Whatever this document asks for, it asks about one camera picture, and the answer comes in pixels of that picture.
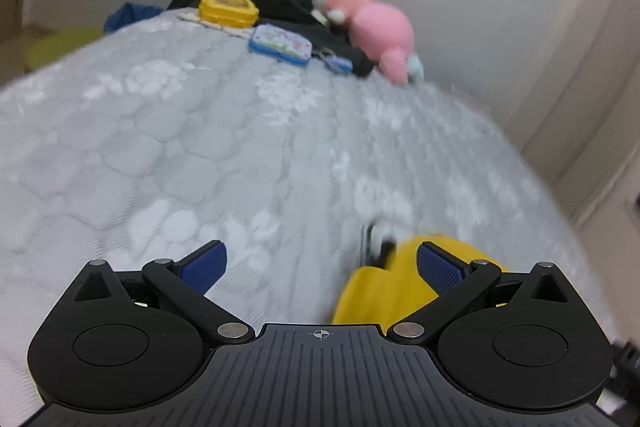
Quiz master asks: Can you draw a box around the pink plush toy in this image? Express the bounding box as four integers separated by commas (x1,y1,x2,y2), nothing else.
314,0,426,86

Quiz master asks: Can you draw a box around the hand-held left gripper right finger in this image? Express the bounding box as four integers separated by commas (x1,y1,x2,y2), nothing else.
389,242,571,346

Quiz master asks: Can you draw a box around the blue printed tin case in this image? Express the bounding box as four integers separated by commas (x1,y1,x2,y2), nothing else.
248,23,313,68

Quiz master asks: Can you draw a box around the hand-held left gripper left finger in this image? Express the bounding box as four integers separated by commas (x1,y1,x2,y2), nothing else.
75,240,254,344

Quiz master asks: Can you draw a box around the blue cloth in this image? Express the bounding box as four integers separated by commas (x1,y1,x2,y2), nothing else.
104,2,163,32

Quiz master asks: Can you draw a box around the small blue keychain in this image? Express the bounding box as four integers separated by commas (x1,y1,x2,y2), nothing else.
312,48,353,75

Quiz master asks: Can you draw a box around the small yellow lidded box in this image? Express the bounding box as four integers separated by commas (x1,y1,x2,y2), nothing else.
198,0,260,29

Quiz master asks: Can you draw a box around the clear glass divided container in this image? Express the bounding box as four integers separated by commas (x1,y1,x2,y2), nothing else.
357,217,401,269

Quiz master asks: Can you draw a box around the grey quilted mattress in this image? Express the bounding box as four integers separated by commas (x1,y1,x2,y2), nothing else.
0,7,617,427

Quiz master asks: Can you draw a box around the yellow-green blurry object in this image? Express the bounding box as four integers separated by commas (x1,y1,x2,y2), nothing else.
25,27,102,70

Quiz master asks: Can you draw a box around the black cloth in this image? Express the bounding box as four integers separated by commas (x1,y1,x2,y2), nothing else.
167,0,376,80

